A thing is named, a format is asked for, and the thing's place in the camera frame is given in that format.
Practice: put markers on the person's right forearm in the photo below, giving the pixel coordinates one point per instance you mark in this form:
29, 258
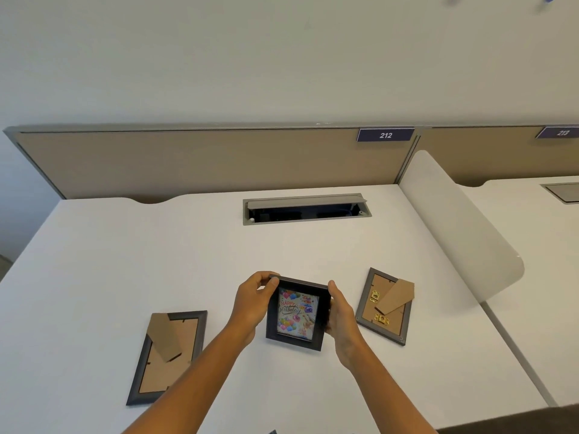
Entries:
384, 393

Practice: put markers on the long beige desk partition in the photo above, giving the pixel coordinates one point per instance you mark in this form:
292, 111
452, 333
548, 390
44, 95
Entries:
203, 162

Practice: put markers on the short beige desk partition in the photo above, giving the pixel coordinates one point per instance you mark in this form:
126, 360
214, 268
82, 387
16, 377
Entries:
488, 155

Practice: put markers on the person's right thumb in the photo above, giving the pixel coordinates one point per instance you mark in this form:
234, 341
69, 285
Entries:
335, 294

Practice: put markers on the white curved side divider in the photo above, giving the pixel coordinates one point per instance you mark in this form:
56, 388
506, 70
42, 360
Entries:
461, 230

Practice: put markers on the colourful balloon print card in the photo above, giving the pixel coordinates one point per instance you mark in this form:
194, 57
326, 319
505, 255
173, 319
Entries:
296, 314

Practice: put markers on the person's right hand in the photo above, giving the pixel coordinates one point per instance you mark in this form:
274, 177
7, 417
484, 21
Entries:
344, 324

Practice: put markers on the grey frame with gold hangers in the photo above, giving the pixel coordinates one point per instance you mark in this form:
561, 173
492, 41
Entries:
392, 318

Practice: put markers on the person's left thumb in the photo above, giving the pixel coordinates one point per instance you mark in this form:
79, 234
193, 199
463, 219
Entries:
271, 290

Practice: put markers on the black photo frame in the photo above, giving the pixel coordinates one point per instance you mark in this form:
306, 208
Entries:
271, 325

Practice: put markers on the blue desk label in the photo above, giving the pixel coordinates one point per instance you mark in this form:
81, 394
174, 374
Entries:
385, 135
561, 132

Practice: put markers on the person's left forearm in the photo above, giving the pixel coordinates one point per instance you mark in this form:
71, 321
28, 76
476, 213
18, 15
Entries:
199, 384

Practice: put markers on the person's left hand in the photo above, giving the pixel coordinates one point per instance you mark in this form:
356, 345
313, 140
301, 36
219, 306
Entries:
248, 307

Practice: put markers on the grey frame with plain back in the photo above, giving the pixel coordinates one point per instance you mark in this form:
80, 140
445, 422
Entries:
158, 370

